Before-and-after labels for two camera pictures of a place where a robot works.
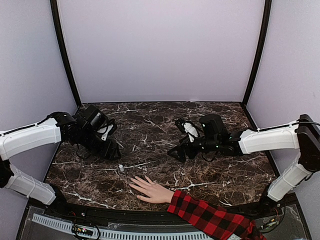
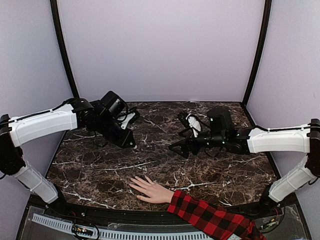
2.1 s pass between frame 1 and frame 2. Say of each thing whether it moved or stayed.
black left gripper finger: moved
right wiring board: stayed
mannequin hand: stayed
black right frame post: stayed
